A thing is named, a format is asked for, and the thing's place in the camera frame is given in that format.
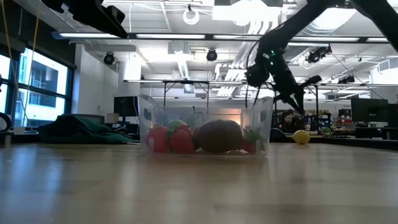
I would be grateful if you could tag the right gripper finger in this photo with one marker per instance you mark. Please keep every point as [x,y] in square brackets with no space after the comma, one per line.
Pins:
[284,99]
[300,101]

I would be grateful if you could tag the yellow plastic lemon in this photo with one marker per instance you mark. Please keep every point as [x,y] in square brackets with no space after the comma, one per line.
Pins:
[301,137]

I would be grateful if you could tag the red plastic strawberry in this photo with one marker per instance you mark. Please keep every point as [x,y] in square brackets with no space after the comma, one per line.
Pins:
[182,143]
[248,146]

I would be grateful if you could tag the brown plastic kiwi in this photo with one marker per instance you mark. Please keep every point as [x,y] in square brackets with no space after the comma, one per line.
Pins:
[219,136]

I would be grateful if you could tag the clear plastic tupperware container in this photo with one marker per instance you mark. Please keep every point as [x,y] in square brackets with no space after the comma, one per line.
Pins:
[205,109]

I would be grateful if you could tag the green plastic lime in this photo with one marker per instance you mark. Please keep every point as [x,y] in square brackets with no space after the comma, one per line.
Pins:
[174,124]

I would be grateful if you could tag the bright red plastic cherry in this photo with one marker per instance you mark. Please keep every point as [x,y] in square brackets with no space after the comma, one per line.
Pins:
[158,138]

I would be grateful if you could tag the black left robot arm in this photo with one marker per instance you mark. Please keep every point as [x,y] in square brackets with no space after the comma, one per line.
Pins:
[59,4]

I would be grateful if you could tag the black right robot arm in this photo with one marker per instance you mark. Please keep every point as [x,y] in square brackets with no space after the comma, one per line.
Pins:
[295,21]

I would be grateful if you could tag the person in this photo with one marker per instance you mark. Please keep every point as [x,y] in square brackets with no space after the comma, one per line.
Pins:
[287,119]

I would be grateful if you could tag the long ceiling light tube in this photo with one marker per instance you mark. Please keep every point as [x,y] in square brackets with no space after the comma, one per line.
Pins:
[325,39]
[236,37]
[171,36]
[377,40]
[87,35]

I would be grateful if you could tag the black ceiling spotlight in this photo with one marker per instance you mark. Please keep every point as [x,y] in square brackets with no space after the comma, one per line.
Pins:
[211,55]
[109,58]
[317,54]

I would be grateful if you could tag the black computer monitor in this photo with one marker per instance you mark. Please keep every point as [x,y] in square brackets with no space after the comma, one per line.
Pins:
[126,105]
[370,109]

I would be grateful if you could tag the large office window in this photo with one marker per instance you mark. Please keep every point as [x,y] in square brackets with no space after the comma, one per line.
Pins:
[46,77]

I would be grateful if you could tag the dark green cloth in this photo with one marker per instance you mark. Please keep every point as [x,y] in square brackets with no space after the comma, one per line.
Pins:
[77,130]

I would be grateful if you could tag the black aluminium table frame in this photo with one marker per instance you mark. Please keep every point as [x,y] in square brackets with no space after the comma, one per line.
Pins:
[342,141]

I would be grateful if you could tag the black metal table frame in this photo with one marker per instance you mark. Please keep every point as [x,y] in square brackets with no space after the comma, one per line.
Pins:
[186,81]

